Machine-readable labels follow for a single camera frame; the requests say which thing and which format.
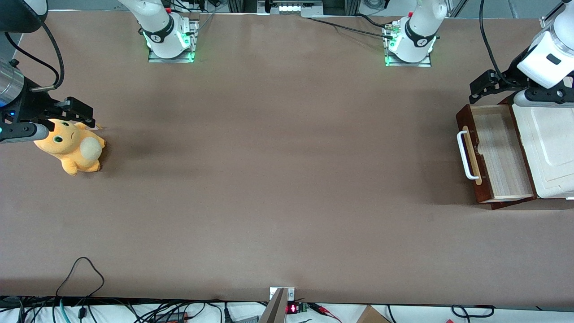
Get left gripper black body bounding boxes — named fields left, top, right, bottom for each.
left=498, top=45, right=534, bottom=89

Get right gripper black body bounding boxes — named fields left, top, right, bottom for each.
left=2, top=81, right=68, bottom=126

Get brown wooden drawer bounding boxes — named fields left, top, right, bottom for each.
left=457, top=104, right=537, bottom=205

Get white drawer handle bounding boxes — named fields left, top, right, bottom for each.
left=457, top=126, right=480, bottom=181

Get light wooden handle backplate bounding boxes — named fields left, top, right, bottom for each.
left=462, top=126, right=483, bottom=185

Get orange plush toy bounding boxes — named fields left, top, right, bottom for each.
left=34, top=118, right=106, bottom=176

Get white cabinet with brown base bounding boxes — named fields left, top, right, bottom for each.
left=475, top=96, right=574, bottom=210

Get white light bar device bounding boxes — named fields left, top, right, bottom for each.
left=258, top=0, right=323, bottom=16

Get black power adapter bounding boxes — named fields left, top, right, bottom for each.
left=155, top=312, right=189, bottom=323

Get brown cardboard box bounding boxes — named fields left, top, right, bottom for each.
left=357, top=305, right=391, bottom=323

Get red and black clip leads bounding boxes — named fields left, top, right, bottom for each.
left=309, top=303, right=342, bottom=323

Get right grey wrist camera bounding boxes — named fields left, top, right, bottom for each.
left=0, top=122, right=49, bottom=144

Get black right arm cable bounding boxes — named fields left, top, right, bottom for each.
left=30, top=20, right=65, bottom=92
left=4, top=31, right=60, bottom=79

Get aluminium frame profile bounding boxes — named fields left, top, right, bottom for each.
left=539, top=0, right=566, bottom=31

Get black cable on table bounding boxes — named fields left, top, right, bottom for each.
left=356, top=13, right=391, bottom=28
left=309, top=17, right=396, bottom=40

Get black looped cable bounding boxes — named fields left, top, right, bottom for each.
left=56, top=257, right=105, bottom=323

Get black coiled cable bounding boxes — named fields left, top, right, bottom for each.
left=451, top=304, right=495, bottom=319

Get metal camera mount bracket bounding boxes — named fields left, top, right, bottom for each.
left=258, top=287, right=296, bottom=323

